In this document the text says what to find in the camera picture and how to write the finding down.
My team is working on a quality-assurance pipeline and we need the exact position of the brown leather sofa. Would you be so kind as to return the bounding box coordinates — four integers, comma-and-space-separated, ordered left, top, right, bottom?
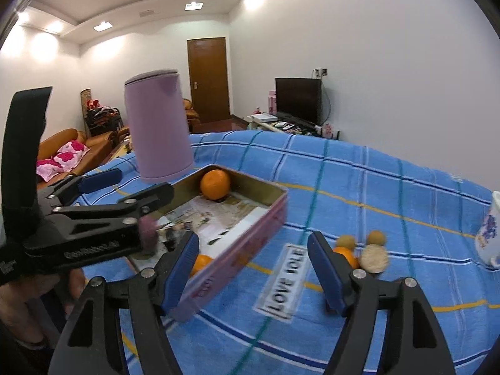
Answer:
37, 128, 118, 182

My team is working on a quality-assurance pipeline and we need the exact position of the cut taro chunk flat top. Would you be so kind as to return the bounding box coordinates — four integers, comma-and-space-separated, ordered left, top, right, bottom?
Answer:
359, 244, 390, 274

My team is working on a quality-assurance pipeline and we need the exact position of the wooden door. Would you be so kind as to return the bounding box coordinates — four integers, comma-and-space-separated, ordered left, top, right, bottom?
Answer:
187, 38, 231, 126

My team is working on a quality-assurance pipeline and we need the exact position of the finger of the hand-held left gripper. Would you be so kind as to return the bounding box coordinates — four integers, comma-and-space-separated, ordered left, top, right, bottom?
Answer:
37, 168, 123, 206
52, 182, 175, 223

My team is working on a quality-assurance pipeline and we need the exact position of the black power cable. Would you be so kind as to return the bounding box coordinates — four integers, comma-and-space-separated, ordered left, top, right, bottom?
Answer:
320, 76, 332, 123

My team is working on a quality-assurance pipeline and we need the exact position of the dark cluttered shelf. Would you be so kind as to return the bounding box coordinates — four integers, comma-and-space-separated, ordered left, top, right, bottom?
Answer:
81, 88, 126, 137

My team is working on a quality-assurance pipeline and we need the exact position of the small orange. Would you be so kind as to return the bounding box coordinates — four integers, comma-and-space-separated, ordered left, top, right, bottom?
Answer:
189, 255, 214, 279
333, 246, 359, 269

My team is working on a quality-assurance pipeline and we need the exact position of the lavender thermos jug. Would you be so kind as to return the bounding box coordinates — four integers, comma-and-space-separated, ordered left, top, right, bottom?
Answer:
124, 69, 195, 183

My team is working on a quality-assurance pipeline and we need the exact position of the black television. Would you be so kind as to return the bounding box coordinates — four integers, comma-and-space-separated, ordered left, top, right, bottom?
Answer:
274, 77, 323, 126

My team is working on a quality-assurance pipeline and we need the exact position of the white tv stand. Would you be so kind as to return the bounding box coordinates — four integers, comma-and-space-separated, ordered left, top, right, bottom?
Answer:
244, 113, 340, 140

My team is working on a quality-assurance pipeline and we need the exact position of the pink heart cushion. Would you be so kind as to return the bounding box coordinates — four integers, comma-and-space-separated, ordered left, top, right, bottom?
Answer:
36, 139, 90, 182

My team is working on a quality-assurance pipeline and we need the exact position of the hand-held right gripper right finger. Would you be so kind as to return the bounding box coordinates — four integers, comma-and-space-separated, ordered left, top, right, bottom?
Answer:
307, 231, 456, 375

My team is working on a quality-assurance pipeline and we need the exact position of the white mug blue print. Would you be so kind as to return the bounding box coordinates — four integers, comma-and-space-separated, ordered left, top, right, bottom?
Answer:
474, 191, 500, 269

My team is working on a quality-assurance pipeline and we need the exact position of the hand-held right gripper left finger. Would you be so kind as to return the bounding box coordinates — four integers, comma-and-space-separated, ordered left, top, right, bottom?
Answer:
49, 231, 201, 375

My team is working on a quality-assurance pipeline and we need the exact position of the person's left hand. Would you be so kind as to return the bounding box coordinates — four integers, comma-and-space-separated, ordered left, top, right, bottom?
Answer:
0, 269, 88, 343

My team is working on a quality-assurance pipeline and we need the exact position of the blue plaid blanket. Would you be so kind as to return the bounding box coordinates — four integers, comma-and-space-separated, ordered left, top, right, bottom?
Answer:
74, 130, 500, 375

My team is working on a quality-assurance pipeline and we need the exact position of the printed paper liner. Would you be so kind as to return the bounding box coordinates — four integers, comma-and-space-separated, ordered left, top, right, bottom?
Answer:
158, 193, 266, 248

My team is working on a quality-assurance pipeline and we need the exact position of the large orange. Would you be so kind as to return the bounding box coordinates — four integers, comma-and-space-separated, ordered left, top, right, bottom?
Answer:
200, 169, 232, 201

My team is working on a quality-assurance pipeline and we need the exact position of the brown leather armchair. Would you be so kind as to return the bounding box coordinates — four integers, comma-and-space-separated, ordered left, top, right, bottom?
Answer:
183, 99, 201, 133

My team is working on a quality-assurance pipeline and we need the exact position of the pink tin box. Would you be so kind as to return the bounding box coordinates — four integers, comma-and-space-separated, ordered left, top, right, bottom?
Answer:
133, 163, 289, 323

